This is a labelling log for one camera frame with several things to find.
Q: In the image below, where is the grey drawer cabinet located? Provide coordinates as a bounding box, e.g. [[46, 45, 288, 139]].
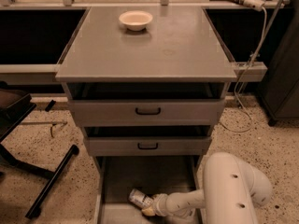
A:
[[55, 5, 238, 224]]

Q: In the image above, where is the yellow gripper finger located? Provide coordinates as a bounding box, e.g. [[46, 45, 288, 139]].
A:
[[141, 206, 155, 217]]

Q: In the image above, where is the dark cabinet at right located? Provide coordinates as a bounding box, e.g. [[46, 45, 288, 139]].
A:
[[257, 6, 299, 126]]

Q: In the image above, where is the middle grey drawer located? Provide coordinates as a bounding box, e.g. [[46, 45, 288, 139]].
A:
[[84, 125, 211, 156]]

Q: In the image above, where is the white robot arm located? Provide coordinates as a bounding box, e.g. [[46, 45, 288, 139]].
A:
[[142, 152, 273, 224]]

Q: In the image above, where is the grey drawer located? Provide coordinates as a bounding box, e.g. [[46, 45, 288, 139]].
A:
[[94, 156, 203, 224], [84, 125, 211, 156], [68, 99, 224, 127]]

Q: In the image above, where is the thin metal rod on floor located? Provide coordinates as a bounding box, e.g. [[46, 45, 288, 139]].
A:
[[21, 120, 67, 138]]

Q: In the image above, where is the white ceramic bowl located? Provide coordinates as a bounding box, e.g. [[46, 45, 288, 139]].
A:
[[119, 10, 153, 32]]

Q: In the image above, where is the top grey drawer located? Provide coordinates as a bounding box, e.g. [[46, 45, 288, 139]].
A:
[[68, 99, 224, 127]]

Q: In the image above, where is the white cable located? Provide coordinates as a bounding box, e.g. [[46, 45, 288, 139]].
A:
[[219, 7, 269, 134]]

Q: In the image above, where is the black chair base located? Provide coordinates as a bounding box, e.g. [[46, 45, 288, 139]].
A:
[[0, 81, 80, 220]]

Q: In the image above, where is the bottom grey drawer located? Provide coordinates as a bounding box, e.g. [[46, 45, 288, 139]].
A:
[[94, 156, 203, 224]]

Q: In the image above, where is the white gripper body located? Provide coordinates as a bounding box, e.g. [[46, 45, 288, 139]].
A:
[[152, 193, 169, 217]]

